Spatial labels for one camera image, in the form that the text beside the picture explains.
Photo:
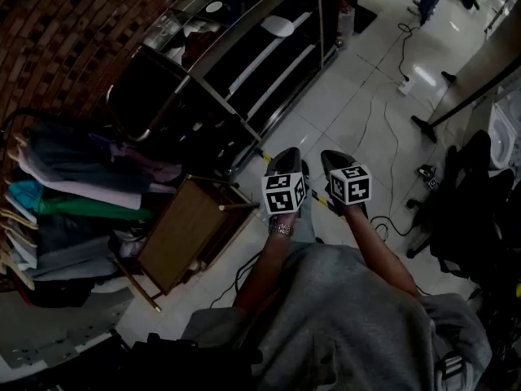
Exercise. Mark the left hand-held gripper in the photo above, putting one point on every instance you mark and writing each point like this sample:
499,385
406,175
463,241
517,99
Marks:
285,185

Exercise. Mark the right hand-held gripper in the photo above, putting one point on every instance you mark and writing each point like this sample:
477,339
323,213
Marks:
350,183

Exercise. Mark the dark metal shelf unit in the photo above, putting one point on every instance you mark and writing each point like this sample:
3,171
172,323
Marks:
211,108

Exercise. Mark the wooden tray table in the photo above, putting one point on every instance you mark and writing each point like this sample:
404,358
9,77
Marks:
183,230

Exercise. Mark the white slipper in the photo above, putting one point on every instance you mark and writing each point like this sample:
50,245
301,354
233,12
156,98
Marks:
277,26

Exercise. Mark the person's left forearm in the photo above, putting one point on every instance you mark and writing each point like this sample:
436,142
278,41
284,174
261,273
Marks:
264,267

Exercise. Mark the person's right forearm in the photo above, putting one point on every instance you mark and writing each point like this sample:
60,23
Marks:
374,251

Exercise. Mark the person's grey trousers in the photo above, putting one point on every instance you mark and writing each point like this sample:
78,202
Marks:
305,222

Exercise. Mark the silver wristwatch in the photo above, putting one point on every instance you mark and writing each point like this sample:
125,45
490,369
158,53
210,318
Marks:
281,229

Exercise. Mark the small black white device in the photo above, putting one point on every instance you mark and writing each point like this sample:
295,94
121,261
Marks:
427,175

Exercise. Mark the black office chair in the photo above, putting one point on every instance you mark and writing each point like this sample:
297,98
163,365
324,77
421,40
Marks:
468,202

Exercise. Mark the person's grey sweater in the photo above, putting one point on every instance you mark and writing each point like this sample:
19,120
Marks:
346,320

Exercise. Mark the clear plastic container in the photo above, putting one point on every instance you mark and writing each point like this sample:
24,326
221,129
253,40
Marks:
346,27

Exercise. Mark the dark red cloth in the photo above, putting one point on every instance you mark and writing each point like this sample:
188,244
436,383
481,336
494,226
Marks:
199,47

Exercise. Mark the grey partition board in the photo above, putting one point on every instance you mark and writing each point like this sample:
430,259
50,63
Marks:
480,80

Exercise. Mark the wooden table with black leg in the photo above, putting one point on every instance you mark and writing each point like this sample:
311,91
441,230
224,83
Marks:
358,2

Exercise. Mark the row of hanging clothes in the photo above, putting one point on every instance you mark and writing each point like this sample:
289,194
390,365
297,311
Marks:
81,208

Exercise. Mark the black chest rig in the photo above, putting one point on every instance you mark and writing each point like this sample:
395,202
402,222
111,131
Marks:
183,365

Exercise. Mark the row of wooden hangers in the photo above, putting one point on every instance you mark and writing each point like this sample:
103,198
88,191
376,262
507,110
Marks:
24,222

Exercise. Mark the black clothes rack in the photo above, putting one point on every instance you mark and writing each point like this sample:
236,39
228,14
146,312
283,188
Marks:
24,114

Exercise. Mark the grey metal panel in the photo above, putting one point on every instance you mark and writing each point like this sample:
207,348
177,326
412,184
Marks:
49,328

